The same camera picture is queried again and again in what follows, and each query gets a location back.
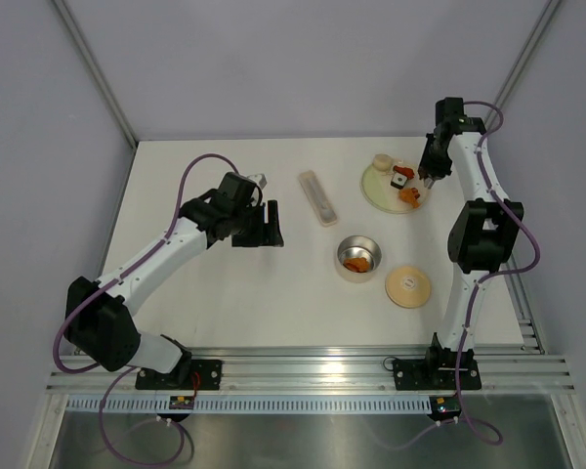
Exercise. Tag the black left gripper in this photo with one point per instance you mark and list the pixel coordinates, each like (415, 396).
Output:
(266, 234)

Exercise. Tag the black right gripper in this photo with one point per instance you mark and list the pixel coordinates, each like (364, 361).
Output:
(434, 170)

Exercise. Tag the steel lunch box bowl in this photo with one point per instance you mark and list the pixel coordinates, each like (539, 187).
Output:
(357, 246)

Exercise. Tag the orange fried chicken piece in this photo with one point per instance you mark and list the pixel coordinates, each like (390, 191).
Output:
(359, 260)

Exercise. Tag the orange bacon slice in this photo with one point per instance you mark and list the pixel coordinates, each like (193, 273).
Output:
(354, 267)

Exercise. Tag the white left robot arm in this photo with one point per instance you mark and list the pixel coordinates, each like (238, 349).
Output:
(99, 318)

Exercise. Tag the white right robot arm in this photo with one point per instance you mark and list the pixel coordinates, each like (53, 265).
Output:
(479, 243)

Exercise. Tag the black white sushi roll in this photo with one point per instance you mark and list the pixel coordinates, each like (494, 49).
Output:
(398, 181)

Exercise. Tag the orange fried nugget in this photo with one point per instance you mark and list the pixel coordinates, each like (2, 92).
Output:
(410, 196)

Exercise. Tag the white rice ball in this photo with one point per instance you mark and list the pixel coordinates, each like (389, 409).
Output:
(382, 162)

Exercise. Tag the beige cutlery case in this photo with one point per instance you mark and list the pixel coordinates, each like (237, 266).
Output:
(318, 198)

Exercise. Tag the pale green plate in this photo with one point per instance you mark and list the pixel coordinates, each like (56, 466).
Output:
(377, 188)

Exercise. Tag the beige round lid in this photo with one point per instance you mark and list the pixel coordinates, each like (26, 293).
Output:
(408, 287)

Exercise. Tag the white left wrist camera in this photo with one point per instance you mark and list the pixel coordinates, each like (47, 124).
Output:
(259, 179)

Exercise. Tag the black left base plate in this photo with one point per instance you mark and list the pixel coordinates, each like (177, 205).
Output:
(206, 375)

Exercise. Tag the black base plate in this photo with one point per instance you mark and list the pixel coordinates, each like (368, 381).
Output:
(206, 375)
(421, 375)

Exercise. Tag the right aluminium frame post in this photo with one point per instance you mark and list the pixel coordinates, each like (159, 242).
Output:
(523, 60)

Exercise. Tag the aluminium frame post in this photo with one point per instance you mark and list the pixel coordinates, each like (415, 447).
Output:
(86, 55)
(523, 60)

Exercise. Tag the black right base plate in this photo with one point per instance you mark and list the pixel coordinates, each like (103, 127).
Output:
(421, 375)

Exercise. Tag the aluminium rail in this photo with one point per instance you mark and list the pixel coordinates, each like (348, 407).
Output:
(362, 371)

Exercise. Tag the white slotted cable duct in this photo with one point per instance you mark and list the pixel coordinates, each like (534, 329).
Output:
(264, 405)

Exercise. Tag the left aluminium frame post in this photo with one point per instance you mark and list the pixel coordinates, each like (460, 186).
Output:
(86, 55)

